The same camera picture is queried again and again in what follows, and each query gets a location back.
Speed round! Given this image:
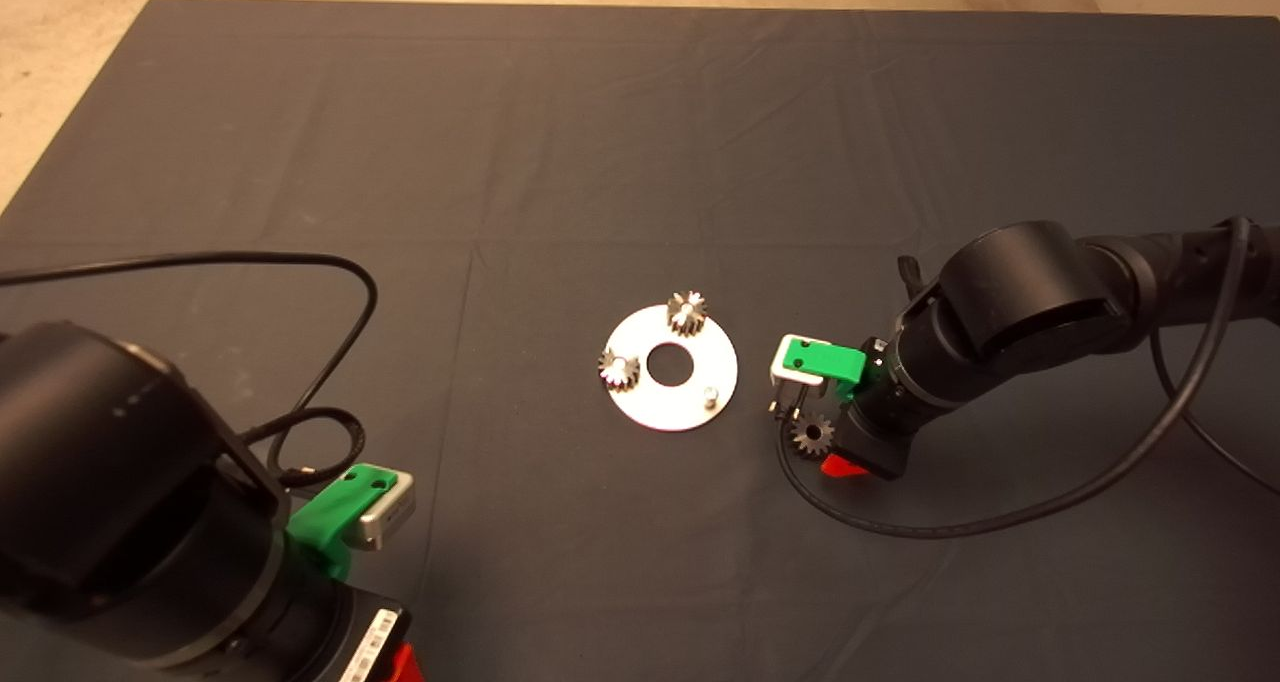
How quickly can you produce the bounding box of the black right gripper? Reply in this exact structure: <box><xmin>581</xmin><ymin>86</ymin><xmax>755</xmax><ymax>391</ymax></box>
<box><xmin>822</xmin><ymin>407</ymin><xmax>913</xmax><ymax>480</ymax></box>

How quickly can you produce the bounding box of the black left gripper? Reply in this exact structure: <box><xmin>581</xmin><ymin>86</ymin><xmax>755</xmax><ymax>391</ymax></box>
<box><xmin>300</xmin><ymin>584</ymin><xmax>426</xmax><ymax>682</ymax></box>

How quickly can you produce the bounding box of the small steel planetary gear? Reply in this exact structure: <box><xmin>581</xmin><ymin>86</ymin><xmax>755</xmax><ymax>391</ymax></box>
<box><xmin>666</xmin><ymin>290</ymin><xmax>709</xmax><ymax>338</ymax></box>
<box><xmin>598</xmin><ymin>347</ymin><xmax>642</xmax><ymax>393</ymax></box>
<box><xmin>792</xmin><ymin>412</ymin><xmax>837</xmax><ymax>460</ymax></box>

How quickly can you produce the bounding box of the round metal carrier plate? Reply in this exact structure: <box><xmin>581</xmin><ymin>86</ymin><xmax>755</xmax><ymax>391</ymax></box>
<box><xmin>603</xmin><ymin>303</ymin><xmax>739</xmax><ymax>431</ymax></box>

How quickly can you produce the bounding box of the dark grey table cloth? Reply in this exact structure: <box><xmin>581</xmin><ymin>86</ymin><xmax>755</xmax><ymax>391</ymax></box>
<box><xmin>0</xmin><ymin>0</ymin><xmax>1280</xmax><ymax>682</ymax></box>

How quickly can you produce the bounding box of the green right camera mount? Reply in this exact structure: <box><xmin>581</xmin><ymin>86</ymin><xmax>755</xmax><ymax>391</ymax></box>
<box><xmin>782</xmin><ymin>335</ymin><xmax>867</xmax><ymax>403</ymax></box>

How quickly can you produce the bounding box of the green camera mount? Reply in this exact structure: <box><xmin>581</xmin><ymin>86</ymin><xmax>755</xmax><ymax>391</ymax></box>
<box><xmin>782</xmin><ymin>335</ymin><xmax>867</xmax><ymax>403</ymax></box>
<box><xmin>287</xmin><ymin>465</ymin><xmax>401</xmax><ymax>583</ymax></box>

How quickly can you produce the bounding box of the thin black right camera cable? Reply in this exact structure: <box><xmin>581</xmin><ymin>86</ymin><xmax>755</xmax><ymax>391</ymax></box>
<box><xmin>768</xmin><ymin>215</ymin><xmax>1280</xmax><ymax>541</ymax></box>

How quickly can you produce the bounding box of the thin black camera cable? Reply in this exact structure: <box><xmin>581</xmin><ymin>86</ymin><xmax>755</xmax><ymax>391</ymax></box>
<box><xmin>0</xmin><ymin>252</ymin><xmax>379</xmax><ymax>490</ymax></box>
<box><xmin>768</xmin><ymin>215</ymin><xmax>1280</xmax><ymax>541</ymax></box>

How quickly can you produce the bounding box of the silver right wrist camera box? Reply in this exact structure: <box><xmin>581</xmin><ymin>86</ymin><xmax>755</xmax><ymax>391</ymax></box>
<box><xmin>768</xmin><ymin>335</ymin><xmax>831</xmax><ymax>400</ymax></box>

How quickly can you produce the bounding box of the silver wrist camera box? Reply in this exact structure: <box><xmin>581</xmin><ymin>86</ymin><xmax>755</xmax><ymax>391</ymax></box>
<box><xmin>358</xmin><ymin>470</ymin><xmax>416</xmax><ymax>551</ymax></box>
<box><xmin>768</xmin><ymin>335</ymin><xmax>831</xmax><ymax>400</ymax></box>

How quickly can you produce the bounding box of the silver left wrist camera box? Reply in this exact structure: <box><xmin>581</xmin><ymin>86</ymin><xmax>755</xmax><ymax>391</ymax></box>
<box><xmin>358</xmin><ymin>470</ymin><xmax>416</xmax><ymax>551</ymax></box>

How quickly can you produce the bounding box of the green left camera mount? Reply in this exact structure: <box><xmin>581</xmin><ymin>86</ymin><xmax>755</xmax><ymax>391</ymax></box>
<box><xmin>287</xmin><ymin>465</ymin><xmax>401</xmax><ymax>583</ymax></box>

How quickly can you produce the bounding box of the thin black left camera cable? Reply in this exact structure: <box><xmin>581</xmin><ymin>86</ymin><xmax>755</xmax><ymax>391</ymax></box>
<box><xmin>0</xmin><ymin>252</ymin><xmax>379</xmax><ymax>490</ymax></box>

